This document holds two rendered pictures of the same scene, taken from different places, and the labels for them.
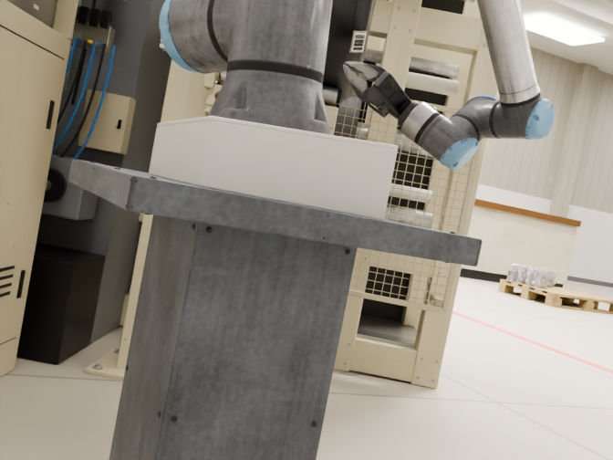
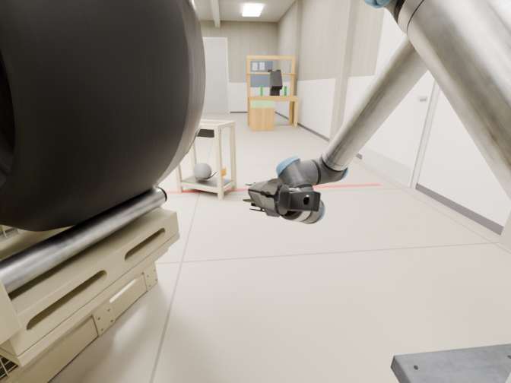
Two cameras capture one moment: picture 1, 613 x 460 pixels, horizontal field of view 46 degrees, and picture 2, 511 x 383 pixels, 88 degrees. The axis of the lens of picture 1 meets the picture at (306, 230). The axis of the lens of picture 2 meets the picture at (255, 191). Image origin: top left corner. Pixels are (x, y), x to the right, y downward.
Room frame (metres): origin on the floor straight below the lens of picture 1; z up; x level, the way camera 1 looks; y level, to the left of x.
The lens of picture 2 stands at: (1.62, 0.46, 1.15)
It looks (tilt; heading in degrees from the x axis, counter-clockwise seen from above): 22 degrees down; 290
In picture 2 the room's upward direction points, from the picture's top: straight up
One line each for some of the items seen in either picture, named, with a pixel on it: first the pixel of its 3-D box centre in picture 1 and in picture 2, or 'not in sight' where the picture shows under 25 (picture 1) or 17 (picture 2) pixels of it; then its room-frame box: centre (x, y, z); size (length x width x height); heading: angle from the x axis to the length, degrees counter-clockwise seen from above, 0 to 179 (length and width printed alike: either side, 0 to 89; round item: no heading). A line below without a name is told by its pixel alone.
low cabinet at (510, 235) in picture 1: (454, 234); not in sight; (9.92, -1.99, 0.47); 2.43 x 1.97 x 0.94; 26
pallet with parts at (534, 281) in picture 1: (563, 288); not in sight; (7.54, -2.73, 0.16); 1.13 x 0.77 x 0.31; 118
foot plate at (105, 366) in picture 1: (142, 366); not in sight; (2.17, 0.41, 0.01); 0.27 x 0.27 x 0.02; 89
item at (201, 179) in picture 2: not in sight; (204, 157); (3.15, -2.06, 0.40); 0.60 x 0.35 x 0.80; 176
